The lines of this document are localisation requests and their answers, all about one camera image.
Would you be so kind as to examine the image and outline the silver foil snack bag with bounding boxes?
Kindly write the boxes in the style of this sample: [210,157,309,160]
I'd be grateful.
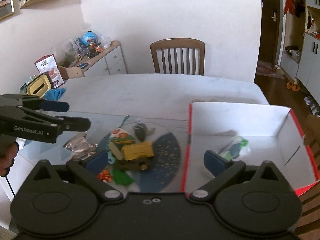
[63,133,97,160]

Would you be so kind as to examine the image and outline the white green plastic bag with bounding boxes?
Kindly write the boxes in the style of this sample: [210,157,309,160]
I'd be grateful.
[218,136,251,160]

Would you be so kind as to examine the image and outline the green tassel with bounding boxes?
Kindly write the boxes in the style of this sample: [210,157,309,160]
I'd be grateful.
[112,168,135,186]

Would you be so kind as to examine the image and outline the green white plush sachet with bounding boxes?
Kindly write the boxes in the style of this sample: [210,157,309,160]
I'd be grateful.
[109,128,136,150]

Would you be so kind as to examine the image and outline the red cardboard shoe box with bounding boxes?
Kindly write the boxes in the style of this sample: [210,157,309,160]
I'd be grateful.
[181,102,319,193]

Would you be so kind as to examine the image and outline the brown bead bracelet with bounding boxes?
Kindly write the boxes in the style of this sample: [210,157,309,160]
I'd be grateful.
[113,157,153,172]

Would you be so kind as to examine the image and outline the yellow rectangular box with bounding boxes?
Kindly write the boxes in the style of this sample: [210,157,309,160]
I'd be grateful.
[121,141,154,161]

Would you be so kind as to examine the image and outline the person left hand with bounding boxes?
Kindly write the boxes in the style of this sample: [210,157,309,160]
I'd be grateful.
[0,142,19,177]

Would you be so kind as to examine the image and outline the yellow tissue box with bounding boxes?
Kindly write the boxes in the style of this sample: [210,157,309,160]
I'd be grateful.
[20,73,53,98]

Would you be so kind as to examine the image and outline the blue cloth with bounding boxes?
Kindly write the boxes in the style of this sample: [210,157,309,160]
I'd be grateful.
[43,88,66,101]

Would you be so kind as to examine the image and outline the red white snack bag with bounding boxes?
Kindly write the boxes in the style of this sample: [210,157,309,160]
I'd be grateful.
[35,54,65,88]

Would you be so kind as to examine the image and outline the cardboard box on sideboard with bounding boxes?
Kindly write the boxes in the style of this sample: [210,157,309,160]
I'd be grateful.
[58,66,84,80]

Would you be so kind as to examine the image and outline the round blue glass placemat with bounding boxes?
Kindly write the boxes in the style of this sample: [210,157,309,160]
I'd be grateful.
[111,119,186,193]

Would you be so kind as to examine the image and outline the white sideboard with drawers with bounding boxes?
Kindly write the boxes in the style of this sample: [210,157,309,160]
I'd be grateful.
[74,40,127,77]

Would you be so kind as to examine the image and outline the blue helmet toy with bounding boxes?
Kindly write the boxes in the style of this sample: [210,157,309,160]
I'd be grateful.
[81,31,98,47]

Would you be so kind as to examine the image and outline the wooden chair beside box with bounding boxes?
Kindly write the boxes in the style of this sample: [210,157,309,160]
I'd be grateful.
[295,115,319,239]

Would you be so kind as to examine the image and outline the orange slippers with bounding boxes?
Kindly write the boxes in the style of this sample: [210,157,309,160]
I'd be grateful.
[286,81,300,92]

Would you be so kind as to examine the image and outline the red patterned door mat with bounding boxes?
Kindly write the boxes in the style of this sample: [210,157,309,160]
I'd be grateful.
[255,61,284,79]

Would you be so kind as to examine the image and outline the wooden chair at far side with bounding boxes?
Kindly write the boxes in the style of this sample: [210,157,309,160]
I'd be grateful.
[150,38,205,75]

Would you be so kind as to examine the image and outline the dark wooden door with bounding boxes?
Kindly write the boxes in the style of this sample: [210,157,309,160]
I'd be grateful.
[258,0,280,63]

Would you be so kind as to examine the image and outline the large white wall cabinet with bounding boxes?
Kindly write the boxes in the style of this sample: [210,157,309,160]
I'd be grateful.
[280,0,319,100]

